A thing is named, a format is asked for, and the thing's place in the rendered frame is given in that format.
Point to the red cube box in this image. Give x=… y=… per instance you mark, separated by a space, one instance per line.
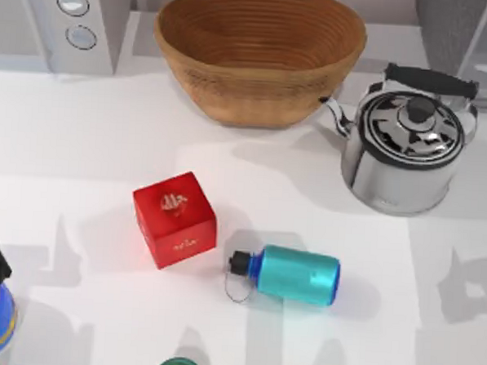
x=174 y=221

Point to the teal water bottle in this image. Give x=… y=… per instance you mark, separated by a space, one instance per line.
x=296 y=275

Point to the brown woven basket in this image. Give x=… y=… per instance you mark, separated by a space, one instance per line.
x=257 y=69

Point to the shiny steel kettle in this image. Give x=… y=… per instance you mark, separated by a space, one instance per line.
x=408 y=154

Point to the grey round oven knob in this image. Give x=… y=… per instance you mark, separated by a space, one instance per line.
x=72 y=2
x=81 y=37

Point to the pale microwave oven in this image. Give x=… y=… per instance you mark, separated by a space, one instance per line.
x=27 y=28

